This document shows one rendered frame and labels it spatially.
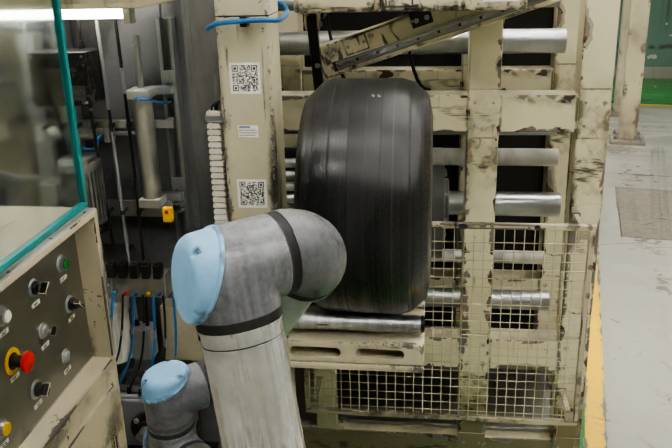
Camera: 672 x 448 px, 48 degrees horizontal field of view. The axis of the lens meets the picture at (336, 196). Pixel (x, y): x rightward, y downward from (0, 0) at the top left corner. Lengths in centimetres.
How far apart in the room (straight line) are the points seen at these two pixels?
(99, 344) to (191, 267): 96
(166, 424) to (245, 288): 60
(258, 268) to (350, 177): 73
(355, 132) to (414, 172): 16
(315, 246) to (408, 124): 76
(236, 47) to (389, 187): 50
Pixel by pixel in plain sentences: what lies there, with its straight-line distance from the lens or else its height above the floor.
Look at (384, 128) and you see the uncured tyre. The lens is 170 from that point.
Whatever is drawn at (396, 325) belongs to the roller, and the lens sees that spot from 191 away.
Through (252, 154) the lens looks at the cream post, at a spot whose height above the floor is 132.
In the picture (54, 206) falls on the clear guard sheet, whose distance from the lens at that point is 164.
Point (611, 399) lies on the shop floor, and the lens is 342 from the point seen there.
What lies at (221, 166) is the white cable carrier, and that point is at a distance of 192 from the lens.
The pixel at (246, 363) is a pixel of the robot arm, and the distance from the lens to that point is 99.
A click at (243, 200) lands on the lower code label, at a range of 192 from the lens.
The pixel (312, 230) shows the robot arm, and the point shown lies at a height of 145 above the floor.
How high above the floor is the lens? 181
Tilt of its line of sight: 18 degrees down
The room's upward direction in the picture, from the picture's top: 1 degrees counter-clockwise
